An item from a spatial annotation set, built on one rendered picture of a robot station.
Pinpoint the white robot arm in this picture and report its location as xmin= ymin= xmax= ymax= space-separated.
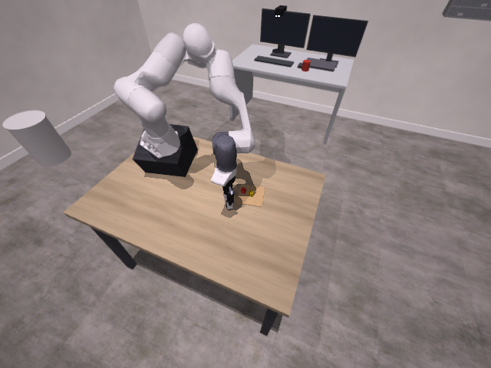
xmin=114 ymin=23 xmax=255 ymax=186

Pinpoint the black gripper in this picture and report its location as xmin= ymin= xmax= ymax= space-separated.
xmin=222 ymin=176 xmax=236 ymax=209

